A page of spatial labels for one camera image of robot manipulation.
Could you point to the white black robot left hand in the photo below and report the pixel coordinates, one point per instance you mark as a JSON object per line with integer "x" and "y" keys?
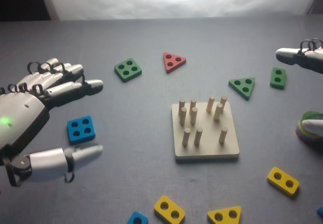
{"x": 22, "y": 108}

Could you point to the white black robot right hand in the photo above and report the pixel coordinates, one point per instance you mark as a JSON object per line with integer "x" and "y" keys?
{"x": 311, "y": 57}

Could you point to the green rectangle two-hole block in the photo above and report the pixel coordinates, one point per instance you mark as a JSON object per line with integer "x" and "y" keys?
{"x": 277, "y": 79}

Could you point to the blue square four-hole block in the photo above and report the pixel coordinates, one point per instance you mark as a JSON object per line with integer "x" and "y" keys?
{"x": 80, "y": 130}

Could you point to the yellow stacking ring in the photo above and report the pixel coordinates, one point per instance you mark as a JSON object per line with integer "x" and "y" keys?
{"x": 300, "y": 126}

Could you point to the green triangle three-hole block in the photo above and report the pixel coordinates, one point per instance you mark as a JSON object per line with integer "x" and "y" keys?
{"x": 242, "y": 86}

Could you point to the red stacking ring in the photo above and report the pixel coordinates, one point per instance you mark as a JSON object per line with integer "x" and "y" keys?
{"x": 306, "y": 138}

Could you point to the green square four-hole block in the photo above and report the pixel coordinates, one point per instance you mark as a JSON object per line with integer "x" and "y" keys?
{"x": 127, "y": 70}

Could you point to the yellow rectangle two-hole block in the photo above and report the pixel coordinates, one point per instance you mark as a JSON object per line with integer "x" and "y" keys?
{"x": 169, "y": 210}
{"x": 283, "y": 181}

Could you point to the wooden peg board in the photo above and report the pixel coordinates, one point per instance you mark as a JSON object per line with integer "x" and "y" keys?
{"x": 207, "y": 145}

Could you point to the red triangle three-hole block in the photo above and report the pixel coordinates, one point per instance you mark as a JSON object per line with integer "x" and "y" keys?
{"x": 172, "y": 61}

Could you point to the blue block with holes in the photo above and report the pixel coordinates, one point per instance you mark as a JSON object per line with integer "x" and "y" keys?
{"x": 137, "y": 219}

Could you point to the yellow triangle three-hole block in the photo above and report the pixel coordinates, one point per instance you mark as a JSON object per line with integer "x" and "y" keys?
{"x": 224, "y": 216}

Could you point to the grey table cloth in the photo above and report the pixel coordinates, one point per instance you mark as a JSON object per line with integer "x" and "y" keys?
{"x": 141, "y": 113}

